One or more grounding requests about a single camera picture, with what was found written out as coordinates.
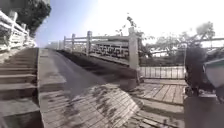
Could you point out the grey slab pavement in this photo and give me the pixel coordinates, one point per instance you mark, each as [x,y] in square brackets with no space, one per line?
[160,93]

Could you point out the dark green tree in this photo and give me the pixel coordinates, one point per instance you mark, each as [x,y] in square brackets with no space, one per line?
[36,13]

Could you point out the metal fence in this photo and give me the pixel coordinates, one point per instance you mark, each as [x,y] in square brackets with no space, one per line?
[160,71]

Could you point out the dark vehicle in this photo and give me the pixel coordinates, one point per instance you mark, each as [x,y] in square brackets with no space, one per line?
[195,66]

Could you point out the pale stone railing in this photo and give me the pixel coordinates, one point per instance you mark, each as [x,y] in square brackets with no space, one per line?
[133,50]
[11,33]

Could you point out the group of trees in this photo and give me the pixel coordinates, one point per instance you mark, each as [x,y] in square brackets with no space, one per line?
[200,33]

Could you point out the grey stone stairs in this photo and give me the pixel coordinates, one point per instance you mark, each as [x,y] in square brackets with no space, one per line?
[20,76]

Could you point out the grey stone ramp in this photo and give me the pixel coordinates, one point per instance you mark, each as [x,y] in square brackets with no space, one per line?
[63,76]

